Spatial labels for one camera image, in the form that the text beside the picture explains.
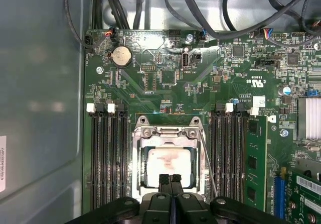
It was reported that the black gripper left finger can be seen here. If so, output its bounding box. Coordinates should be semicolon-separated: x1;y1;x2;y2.
65;173;174;224

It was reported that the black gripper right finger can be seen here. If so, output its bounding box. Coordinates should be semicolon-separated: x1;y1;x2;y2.
171;173;285;224

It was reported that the metal CPU socket cover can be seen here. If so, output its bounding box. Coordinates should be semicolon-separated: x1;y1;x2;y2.
132;126;205;201

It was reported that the silver topped CPU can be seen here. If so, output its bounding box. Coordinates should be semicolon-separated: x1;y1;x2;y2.
141;145;199;189

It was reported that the RAM slot with black clips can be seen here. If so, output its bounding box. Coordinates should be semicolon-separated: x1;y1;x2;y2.
117;103;130;200
211;103;226;199
233;103;247;204
96;103;109;208

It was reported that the CPU socket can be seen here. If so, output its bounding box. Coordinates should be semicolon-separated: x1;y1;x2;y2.
130;116;207;202

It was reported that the blue expansion slot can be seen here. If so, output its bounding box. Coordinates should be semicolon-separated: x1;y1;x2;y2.
274;175;286;220

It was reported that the green RAM stick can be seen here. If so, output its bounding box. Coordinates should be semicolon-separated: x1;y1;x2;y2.
245;116;268;212

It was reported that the graphics card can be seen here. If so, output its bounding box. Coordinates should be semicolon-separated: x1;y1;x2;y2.
288;158;321;224

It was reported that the green motherboard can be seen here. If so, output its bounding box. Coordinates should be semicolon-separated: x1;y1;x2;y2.
82;29;321;224

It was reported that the internal USB port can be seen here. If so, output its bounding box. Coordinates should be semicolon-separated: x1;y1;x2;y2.
181;47;191;70

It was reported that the silver finned heat sink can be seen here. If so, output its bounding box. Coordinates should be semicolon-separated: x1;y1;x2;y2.
297;98;321;141

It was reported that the round coin battery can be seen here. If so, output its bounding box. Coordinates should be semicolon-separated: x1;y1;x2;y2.
111;45;132;68

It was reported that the white case label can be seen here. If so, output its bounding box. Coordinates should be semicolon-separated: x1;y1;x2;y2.
0;135;7;193

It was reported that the black grey PC case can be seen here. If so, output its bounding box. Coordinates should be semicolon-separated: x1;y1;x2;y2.
0;0;321;224

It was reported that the thin wire locking lever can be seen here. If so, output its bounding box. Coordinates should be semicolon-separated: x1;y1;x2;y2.
200;130;219;197

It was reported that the thick black cable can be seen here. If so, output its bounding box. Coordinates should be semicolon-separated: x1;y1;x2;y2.
163;0;321;41

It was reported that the black sleeved cable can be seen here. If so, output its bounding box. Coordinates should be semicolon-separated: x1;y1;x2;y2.
102;0;129;31
92;0;102;31
132;0;148;30
221;0;238;32

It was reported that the thin black fan wire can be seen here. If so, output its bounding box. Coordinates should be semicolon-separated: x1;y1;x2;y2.
64;0;94;53

